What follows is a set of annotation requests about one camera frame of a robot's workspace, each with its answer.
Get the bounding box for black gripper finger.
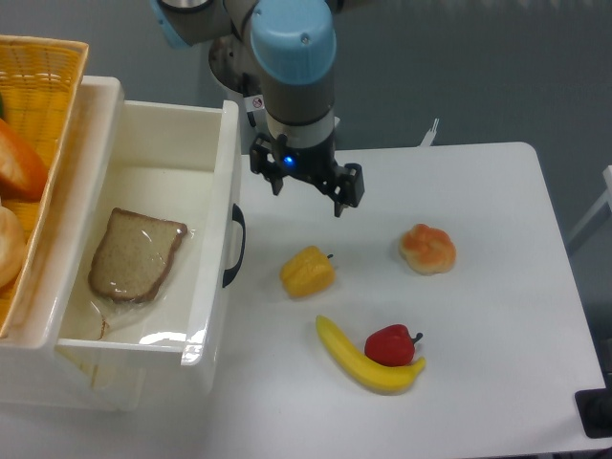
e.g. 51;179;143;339
331;163;364;218
249;133;287;196

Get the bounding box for orange bread piece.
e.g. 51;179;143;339
1;120;48;201

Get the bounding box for white drawer cabinet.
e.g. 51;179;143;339
1;76;123;410

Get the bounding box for yellow banana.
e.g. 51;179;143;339
315;316;426;394

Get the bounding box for yellow bell pepper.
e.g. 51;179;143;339
279;246;336;297

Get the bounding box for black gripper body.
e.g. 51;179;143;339
270;135;338;194

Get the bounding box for orange bread roll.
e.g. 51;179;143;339
399;224;457;275

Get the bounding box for yellow wicker basket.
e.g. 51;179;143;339
1;35;89;338

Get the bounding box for white top drawer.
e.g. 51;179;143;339
56;101;246;409

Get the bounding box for red bell pepper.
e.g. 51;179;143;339
364;324;424;367

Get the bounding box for white frame at right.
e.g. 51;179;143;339
565;165;611;256

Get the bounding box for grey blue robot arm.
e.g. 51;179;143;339
150;1;364;216

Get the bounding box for black device at edge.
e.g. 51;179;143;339
575;388;612;439

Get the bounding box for wrapped brown bread slice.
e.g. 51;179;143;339
88;208;187;304

